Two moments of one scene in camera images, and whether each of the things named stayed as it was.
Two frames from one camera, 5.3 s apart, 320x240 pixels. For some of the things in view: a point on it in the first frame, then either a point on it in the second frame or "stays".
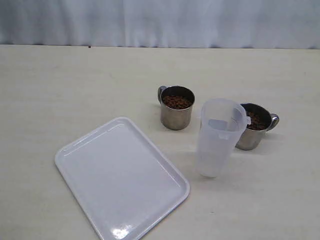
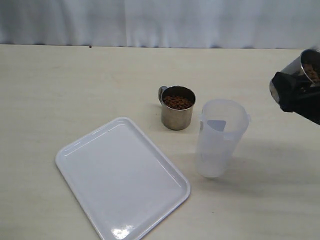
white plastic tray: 124,185 stays
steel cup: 176,104 stays
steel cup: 262,121 -> 307,64
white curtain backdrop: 237,24 stays
